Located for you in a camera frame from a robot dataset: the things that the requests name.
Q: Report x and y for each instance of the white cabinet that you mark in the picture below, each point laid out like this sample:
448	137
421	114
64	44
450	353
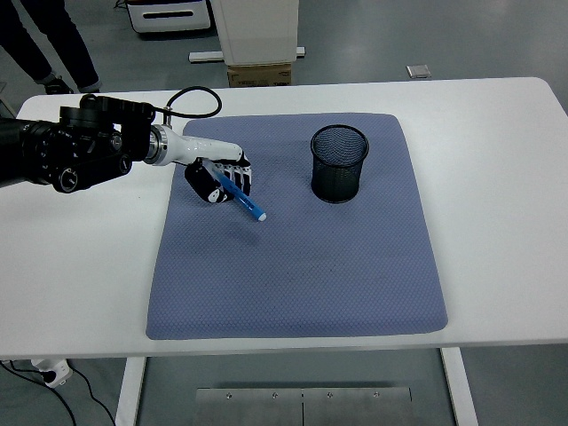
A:
257	31

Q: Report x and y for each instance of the person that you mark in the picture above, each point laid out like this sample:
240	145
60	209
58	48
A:
62	44

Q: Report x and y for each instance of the cardboard box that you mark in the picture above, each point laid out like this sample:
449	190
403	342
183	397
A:
262	75

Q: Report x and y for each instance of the white power strip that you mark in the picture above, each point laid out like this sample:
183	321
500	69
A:
55	372

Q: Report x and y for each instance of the blue marker pen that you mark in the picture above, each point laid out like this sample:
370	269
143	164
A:
248	206

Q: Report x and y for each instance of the white appliance with dark slot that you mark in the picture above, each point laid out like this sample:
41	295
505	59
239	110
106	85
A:
168	24

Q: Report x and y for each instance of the black mesh pen holder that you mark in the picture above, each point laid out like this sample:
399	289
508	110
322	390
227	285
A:
337	177

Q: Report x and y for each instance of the white table leg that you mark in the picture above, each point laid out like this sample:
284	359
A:
128	395
459	390

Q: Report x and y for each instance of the white base bar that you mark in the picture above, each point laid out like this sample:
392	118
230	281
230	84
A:
204	56

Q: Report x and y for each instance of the blue-grey padded mat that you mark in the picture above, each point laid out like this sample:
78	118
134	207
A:
288	275

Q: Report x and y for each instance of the silver floor socket plate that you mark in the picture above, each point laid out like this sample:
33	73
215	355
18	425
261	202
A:
418	71

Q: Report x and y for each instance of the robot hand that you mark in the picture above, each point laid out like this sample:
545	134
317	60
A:
199	148

